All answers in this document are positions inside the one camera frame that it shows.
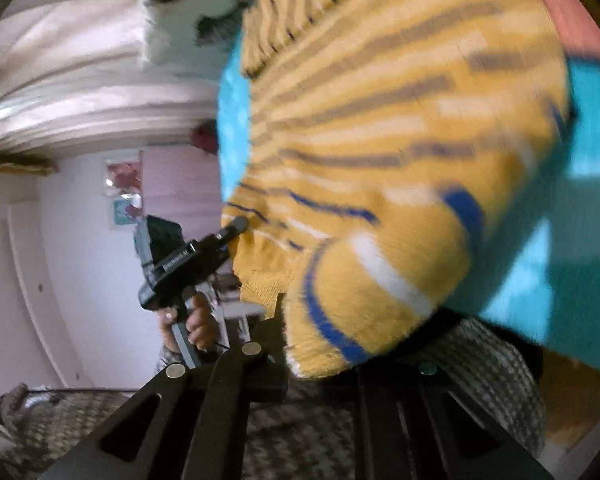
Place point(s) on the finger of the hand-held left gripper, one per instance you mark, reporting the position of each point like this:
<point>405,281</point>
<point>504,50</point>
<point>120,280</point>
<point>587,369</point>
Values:
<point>232,227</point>

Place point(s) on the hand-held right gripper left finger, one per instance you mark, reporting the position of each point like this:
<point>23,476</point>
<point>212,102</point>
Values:
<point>220,410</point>

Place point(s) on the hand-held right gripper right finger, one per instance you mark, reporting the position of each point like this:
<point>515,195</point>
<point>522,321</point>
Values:
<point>430,410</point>

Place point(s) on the yellow striped sweater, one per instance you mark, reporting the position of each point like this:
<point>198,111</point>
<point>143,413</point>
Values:
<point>380,160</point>

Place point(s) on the person's left hand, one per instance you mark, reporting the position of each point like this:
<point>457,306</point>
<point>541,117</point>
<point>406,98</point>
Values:
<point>202,322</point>

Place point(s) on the pink cabinet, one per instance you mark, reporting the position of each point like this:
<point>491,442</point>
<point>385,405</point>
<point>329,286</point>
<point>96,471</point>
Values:
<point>185,190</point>

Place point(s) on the checkered bedspread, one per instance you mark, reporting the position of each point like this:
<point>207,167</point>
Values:
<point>300,435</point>

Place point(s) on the pale draped curtain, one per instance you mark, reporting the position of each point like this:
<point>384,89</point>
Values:
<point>70,60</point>

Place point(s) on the teal cartoon printed blanket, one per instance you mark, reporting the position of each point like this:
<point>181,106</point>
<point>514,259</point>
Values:
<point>590,160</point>

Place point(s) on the teal wall picture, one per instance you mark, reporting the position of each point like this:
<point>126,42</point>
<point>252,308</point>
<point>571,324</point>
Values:
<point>127,212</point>

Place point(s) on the red wall picture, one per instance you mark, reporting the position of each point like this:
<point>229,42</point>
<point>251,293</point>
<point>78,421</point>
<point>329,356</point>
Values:
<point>122,177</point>

